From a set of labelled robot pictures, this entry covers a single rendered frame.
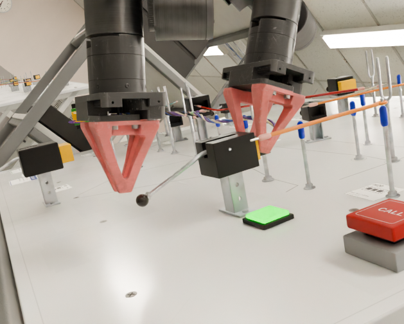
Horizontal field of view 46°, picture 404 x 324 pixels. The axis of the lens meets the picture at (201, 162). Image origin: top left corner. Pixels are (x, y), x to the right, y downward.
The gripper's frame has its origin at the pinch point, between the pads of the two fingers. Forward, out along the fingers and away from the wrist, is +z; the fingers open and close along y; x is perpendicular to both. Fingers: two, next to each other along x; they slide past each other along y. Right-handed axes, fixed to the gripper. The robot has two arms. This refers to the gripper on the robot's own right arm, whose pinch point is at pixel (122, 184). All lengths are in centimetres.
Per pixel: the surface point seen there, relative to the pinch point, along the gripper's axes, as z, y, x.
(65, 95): -22, 319, -66
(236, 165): -1.0, -2.0, -12.7
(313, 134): -2.3, 20.7, -44.1
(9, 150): 2, 97, 0
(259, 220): 4.2, -6.9, -12.3
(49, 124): -5, 102, -12
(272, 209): 3.6, -5.9, -14.7
